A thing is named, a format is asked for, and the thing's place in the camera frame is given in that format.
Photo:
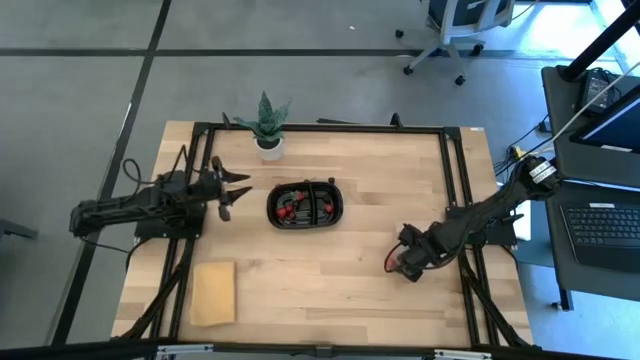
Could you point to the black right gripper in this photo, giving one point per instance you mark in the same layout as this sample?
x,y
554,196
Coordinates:
x,y
422,250

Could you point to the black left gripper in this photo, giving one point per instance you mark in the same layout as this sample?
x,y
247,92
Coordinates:
x,y
215,187

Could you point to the small red strawberry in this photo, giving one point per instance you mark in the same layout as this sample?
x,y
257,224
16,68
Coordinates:
x,y
328,208
281,213

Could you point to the small red fruit with stem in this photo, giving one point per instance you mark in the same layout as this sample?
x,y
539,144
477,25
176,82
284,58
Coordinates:
x,y
289,206

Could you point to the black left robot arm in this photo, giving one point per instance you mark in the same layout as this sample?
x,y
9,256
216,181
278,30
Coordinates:
x,y
115,210

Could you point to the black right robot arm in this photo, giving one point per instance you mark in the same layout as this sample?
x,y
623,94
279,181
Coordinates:
x,y
490,210

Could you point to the white round plant pot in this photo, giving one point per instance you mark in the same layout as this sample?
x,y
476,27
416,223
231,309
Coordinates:
x,y
270,150

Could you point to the green snake plant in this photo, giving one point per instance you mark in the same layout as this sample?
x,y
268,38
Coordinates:
x,y
267,125

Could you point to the black divided plastic tray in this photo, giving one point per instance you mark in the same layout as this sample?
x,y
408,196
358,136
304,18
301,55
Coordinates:
x,y
312,220

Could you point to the yellow cloth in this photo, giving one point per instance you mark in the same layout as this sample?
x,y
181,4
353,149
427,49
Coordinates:
x,y
212,292

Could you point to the black beam with silver brackets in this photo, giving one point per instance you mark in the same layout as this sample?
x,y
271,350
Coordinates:
x,y
320,350

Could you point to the white paper sheet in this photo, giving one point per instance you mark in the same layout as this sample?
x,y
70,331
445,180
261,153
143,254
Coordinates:
x,y
523,226

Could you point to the white grey office chair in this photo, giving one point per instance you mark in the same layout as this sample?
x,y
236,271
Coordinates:
x,y
460,20

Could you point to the black computer monitor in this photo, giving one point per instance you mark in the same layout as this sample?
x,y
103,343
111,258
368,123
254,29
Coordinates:
x,y
610,125

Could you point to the black power adapter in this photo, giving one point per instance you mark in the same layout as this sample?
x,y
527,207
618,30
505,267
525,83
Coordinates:
x,y
597,90

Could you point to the thick black pole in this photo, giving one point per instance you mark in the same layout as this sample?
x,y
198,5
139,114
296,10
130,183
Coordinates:
x,y
600,42

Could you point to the black aluminium table frame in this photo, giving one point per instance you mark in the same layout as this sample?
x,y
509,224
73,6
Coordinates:
x,y
325,128

